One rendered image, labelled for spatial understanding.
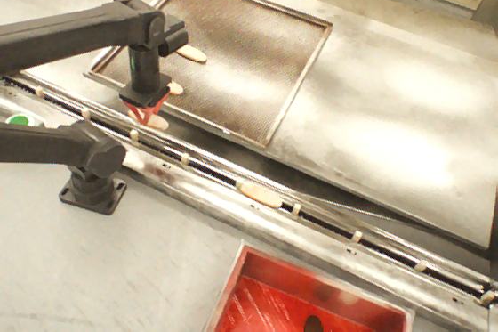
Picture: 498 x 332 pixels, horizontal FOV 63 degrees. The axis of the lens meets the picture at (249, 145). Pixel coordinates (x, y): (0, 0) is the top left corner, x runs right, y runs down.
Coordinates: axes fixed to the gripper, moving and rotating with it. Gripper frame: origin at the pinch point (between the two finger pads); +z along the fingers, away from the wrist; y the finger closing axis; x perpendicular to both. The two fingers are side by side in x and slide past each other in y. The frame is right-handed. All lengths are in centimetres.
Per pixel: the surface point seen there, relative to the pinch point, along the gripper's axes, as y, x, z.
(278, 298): -19.2, -42.0, 10.9
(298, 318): -21, -47, 11
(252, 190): -0.9, -27.4, 7.6
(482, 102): 51, -71, -1
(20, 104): -7.1, 32.1, 7.3
